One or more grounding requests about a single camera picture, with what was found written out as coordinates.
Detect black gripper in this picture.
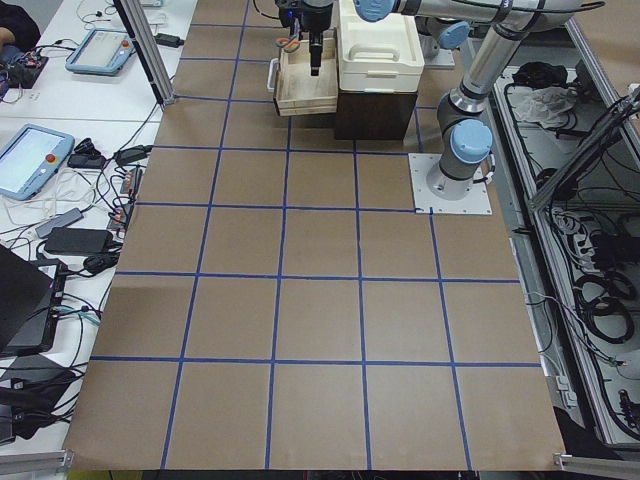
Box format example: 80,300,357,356
300,0,332,76

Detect grey orange scissors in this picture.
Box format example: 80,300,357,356
275,18,301,54

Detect light wooden drawer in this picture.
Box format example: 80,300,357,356
273,38,338,117

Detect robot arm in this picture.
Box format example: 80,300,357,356
353,1,605,184

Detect white plastic tray box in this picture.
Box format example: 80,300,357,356
337,1,424,93

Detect dark brown wooden cabinet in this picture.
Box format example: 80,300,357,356
334,90,418,140

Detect blue teach pendant far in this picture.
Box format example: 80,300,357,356
65,28,134,76

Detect blue teach pendant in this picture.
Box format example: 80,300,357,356
65,28,134,76
1,124,75,201

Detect crumpled white cloth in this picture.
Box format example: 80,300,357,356
514,86,577,129

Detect grey usb hub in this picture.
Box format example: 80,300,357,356
35,208,84,239

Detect blue teach pendant near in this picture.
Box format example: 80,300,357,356
1,124,75,201

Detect black power brick left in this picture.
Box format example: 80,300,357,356
44,227,113,256

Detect black laptop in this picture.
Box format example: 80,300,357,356
1,247,67,357

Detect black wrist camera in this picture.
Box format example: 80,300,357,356
275,0,301,28

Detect aluminium frame post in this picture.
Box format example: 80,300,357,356
113,0,175,107

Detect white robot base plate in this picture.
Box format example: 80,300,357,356
408,153,492,216

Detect aluminium rail frame right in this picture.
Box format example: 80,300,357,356
493,1,639,457

